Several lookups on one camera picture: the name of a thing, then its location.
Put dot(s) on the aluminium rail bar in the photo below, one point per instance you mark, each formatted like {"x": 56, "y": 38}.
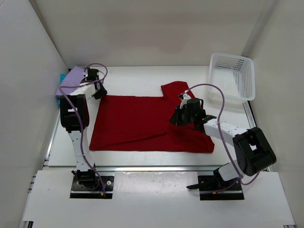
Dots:
{"x": 199, "y": 168}

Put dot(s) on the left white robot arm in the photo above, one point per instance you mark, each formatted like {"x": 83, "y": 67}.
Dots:
{"x": 74, "y": 117}

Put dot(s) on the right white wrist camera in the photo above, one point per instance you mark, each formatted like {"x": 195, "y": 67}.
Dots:
{"x": 184, "y": 97}

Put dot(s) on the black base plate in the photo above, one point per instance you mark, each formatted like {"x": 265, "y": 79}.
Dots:
{"x": 109, "y": 187}
{"x": 212, "y": 188}

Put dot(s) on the teal t shirt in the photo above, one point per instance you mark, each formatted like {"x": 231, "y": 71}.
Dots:
{"x": 61, "y": 80}

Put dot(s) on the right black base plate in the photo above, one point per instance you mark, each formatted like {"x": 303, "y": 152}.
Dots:
{"x": 212, "y": 188}

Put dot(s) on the red t shirt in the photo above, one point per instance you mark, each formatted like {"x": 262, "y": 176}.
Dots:
{"x": 141, "y": 123}

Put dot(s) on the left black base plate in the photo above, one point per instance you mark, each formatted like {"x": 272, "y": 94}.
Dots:
{"x": 109, "y": 187}

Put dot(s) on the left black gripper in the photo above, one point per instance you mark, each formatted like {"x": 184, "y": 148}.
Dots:
{"x": 102, "y": 92}

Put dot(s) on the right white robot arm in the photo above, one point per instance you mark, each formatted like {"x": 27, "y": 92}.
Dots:
{"x": 252, "y": 149}

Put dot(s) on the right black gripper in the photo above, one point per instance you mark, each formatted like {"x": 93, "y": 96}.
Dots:
{"x": 176, "y": 119}

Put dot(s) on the lavender t shirt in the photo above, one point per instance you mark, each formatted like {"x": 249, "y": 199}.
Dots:
{"x": 73, "y": 78}

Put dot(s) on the white plastic laundry basket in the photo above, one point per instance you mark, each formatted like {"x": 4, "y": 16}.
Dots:
{"x": 234, "y": 76}

